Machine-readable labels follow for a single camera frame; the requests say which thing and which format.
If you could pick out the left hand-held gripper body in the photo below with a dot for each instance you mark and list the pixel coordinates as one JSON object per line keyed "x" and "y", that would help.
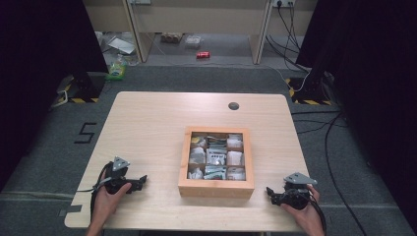
{"x": 115, "y": 183}

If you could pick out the black stand base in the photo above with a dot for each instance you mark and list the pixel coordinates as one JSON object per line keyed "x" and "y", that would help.
{"x": 309, "y": 91}
{"x": 86, "y": 88}

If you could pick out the green plastic bag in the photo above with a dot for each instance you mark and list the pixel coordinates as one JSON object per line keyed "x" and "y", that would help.
{"x": 116, "y": 70}

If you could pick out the white wall socket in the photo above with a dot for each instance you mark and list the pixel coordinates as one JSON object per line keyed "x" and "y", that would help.
{"x": 282, "y": 2}

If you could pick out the group of small packets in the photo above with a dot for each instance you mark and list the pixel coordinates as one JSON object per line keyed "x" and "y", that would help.
{"x": 216, "y": 156}

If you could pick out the light wooden desk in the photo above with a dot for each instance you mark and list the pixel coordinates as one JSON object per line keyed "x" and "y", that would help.
{"x": 203, "y": 16}

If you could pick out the grey round table grommet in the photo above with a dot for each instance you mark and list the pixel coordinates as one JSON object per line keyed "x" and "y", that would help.
{"x": 233, "y": 106}

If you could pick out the clear plastic bags pile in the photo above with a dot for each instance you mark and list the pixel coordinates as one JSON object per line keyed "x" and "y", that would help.
{"x": 119, "y": 44}

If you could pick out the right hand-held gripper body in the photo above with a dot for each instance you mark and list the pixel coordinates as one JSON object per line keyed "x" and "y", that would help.
{"x": 296, "y": 193}

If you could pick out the black curtain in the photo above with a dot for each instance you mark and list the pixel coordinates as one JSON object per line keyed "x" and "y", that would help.
{"x": 370, "y": 82}
{"x": 39, "y": 65}

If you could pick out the red drink can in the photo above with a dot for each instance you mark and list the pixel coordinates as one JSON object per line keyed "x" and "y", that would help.
{"x": 203, "y": 54}

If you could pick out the person's left hand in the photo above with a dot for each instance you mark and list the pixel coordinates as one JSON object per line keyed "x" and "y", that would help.
{"x": 105, "y": 203}

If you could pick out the wooden compartment box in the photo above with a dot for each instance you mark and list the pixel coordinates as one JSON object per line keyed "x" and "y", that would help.
{"x": 216, "y": 190}

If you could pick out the brown egg carton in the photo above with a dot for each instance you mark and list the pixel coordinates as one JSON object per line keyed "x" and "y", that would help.
{"x": 171, "y": 37}

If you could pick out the clear plastic container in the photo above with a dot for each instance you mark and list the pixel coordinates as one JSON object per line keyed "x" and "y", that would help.
{"x": 192, "y": 41}

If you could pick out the person's right hand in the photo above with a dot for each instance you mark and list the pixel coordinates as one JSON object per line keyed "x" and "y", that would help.
{"x": 308, "y": 216}

